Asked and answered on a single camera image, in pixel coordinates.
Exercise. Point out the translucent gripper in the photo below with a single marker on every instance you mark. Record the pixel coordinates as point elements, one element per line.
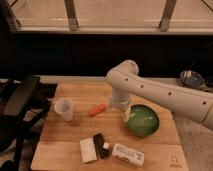
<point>126,115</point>

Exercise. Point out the white sponge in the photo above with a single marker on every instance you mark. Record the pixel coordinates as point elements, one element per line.
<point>88,151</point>

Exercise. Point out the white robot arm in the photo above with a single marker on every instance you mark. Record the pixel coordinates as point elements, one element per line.
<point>124,80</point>

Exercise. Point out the green ceramic bowl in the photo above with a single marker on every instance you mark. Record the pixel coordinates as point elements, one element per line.
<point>143,121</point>

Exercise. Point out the orange carrot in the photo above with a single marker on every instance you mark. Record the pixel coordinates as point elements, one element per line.
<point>97,109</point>

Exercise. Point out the black brush block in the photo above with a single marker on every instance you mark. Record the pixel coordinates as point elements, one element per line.
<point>99,141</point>

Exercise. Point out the wooden cutting board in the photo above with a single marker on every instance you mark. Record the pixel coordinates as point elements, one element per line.
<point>59,150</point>

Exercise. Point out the translucent plastic cup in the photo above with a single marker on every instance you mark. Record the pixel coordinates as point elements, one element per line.
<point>64,107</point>

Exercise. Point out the blue round object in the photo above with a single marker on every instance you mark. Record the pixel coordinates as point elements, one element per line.
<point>191,78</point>

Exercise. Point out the black office chair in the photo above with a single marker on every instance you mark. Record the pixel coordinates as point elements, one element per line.
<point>22,105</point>

